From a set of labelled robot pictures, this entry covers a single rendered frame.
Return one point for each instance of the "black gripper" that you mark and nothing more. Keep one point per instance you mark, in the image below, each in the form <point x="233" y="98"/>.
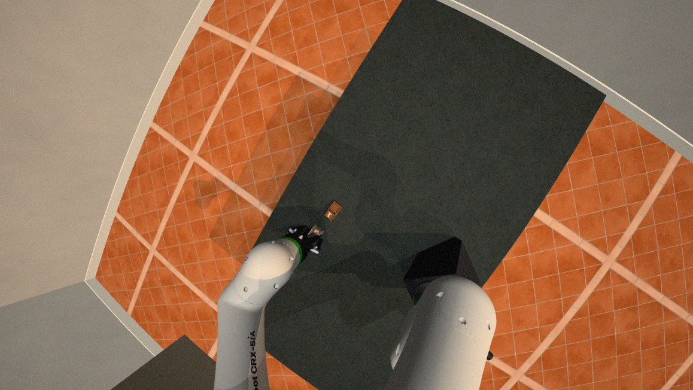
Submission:
<point x="310" y="240"/>

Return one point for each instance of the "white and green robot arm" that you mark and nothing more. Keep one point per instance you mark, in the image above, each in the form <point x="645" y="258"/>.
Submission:
<point x="443" y="344"/>

